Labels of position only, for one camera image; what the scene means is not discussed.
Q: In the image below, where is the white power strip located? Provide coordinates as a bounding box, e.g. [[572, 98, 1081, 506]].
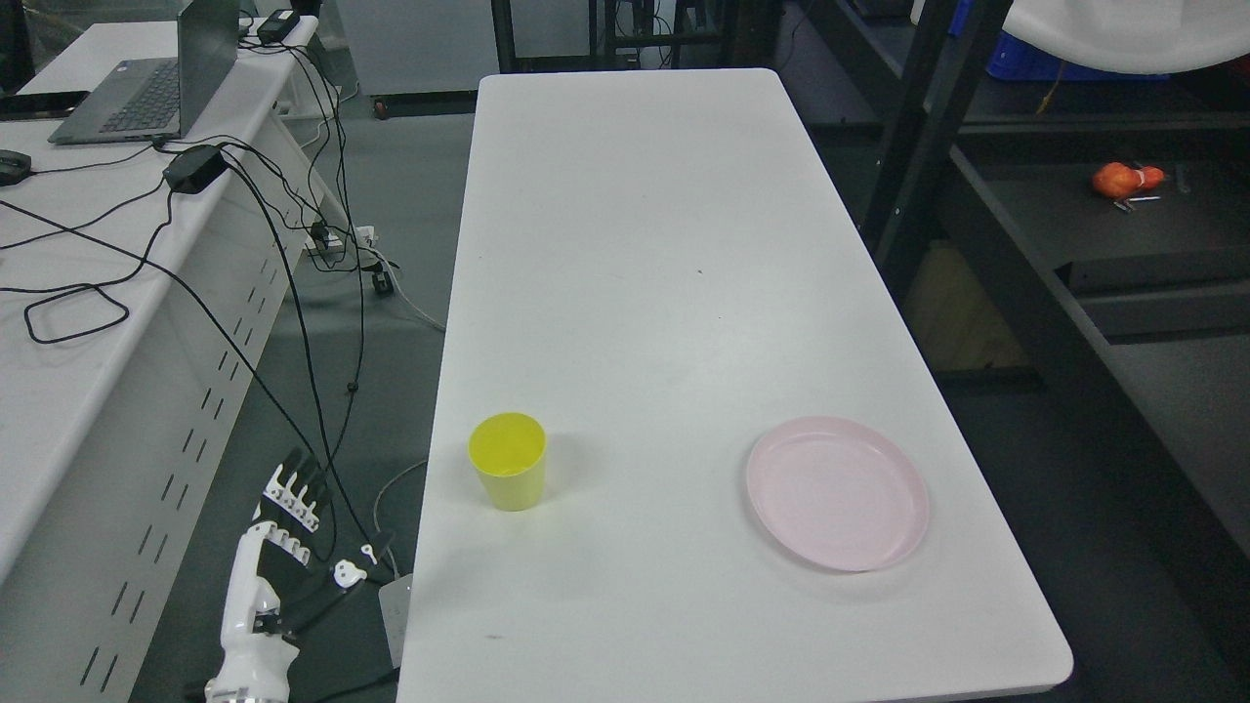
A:
[[304, 223, 378, 256]]

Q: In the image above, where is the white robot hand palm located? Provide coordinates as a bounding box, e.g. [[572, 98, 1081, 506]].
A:
[[205, 522, 298, 702]]

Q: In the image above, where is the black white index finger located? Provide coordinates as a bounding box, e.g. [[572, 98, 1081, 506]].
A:
[[301, 475, 326, 534]]

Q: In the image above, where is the black computer mouse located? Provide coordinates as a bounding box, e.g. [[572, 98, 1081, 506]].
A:
[[0, 148, 34, 186]]

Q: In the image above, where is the black charger on desk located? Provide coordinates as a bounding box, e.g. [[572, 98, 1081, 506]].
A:
[[256, 9, 300, 46]]

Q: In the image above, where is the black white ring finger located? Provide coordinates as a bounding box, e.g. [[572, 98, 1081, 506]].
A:
[[280, 449, 305, 517]]

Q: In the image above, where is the black power adapter brick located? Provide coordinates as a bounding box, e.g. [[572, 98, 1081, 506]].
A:
[[163, 145, 228, 194]]

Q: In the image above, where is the black cable on desk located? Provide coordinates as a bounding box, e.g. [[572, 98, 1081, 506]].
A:
[[0, 138, 368, 562]]

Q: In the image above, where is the grey open laptop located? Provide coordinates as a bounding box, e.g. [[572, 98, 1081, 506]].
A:
[[48, 1, 238, 145]]

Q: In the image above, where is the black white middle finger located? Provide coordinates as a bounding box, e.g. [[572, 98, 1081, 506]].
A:
[[288, 459, 318, 527]]

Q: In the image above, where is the black metal rack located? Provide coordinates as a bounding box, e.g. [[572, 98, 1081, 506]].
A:
[[808, 1, 1248, 668]]

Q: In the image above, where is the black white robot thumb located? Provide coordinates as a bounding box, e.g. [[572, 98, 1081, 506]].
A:
[[281, 530, 395, 635]]

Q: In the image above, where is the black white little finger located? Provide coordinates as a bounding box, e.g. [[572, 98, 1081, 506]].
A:
[[258, 463, 286, 523]]

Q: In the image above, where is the orange toy on shelf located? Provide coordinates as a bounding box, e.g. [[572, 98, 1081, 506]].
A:
[[1090, 163, 1168, 200]]

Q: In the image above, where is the pink plastic plate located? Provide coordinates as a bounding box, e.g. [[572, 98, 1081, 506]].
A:
[[745, 417, 933, 570]]

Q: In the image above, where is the yellow plastic cup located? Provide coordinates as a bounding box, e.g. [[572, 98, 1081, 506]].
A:
[[466, 412, 548, 512]]

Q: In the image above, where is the white side desk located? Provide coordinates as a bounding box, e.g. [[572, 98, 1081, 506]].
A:
[[1, 46, 341, 702]]

